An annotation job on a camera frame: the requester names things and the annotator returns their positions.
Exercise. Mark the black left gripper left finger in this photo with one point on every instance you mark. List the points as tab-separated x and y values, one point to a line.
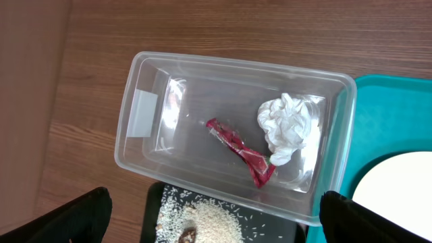
84	219

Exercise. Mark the clear plastic waste bin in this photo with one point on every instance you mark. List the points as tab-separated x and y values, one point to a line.
169	98

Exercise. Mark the large pink plate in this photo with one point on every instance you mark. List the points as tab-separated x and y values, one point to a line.
399	189

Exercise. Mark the black tray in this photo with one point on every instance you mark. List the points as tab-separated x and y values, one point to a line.
152	216

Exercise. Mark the red snack wrapper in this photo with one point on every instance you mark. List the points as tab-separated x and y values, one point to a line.
259	165

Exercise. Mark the white napkin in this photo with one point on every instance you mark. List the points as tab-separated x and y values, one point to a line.
290	124

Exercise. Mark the rice and food scraps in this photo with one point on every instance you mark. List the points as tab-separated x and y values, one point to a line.
186	216

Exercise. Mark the teal serving tray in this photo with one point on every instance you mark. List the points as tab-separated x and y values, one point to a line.
393	117

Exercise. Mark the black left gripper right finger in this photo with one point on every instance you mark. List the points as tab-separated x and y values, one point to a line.
345	221

